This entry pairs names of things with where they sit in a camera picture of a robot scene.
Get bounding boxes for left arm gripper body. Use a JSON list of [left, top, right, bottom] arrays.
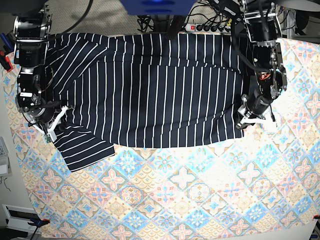
[[236, 94, 271, 129]]

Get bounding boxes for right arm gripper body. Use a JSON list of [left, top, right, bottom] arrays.
[[19, 99, 69, 144]]

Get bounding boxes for navy white striped T-shirt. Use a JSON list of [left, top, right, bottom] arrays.
[[46, 33, 253, 172]]

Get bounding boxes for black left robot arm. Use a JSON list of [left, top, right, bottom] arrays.
[[230, 0, 287, 130]]

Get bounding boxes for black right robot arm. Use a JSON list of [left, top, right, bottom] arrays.
[[13, 5, 69, 144]]

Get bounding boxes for patterned tile tablecloth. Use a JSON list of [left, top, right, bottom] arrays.
[[0, 39, 320, 240]]

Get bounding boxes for white device left edge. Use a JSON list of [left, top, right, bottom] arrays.
[[0, 136, 12, 177]]

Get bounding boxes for orange clamp lower right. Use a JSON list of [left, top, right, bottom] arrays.
[[313, 214, 320, 220]]

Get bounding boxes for white floor tray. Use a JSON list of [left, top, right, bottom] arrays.
[[2, 204, 39, 233]]

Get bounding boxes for orange blue clamp lower left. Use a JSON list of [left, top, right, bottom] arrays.
[[27, 218, 50, 228]]

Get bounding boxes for blue box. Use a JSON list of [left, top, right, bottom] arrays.
[[120, 0, 196, 16]]

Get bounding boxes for white power strip red switch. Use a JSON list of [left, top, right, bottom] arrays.
[[184, 23, 231, 34]]

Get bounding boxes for black strap at table edge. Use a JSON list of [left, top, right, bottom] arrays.
[[165, 14, 185, 41]]

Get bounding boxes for tangled black cables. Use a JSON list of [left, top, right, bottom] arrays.
[[136, 14, 173, 34]]

